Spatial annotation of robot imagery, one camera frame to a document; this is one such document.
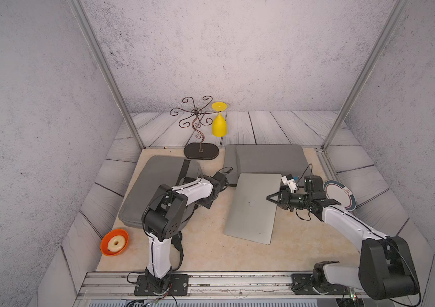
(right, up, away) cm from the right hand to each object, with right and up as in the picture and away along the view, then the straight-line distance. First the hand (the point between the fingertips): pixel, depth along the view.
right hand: (269, 199), depth 80 cm
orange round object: (-68, -18, -1) cm, 71 cm away
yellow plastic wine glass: (-21, +34, +19) cm, 45 cm away
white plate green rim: (+42, -1, +22) cm, 48 cm away
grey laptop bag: (+14, +17, +30) cm, 37 cm away
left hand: (-31, -4, +15) cm, 34 cm away
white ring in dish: (-64, -19, 0) cm, 66 cm away
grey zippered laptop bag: (-49, +11, +24) cm, 56 cm away
